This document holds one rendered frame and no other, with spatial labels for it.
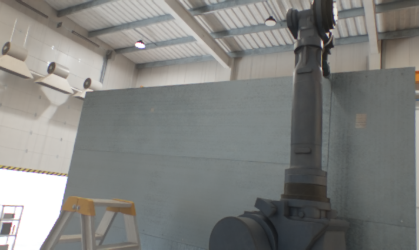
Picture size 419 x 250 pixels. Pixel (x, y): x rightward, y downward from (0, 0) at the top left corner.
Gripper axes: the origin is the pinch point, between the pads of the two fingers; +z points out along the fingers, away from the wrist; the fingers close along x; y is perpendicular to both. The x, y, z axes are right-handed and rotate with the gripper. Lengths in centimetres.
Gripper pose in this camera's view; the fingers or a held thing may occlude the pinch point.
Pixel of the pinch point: (324, 51)
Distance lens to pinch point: 191.9
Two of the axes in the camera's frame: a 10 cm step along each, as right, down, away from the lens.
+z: 5.1, 2.4, 8.3
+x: -8.5, -0.1, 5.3
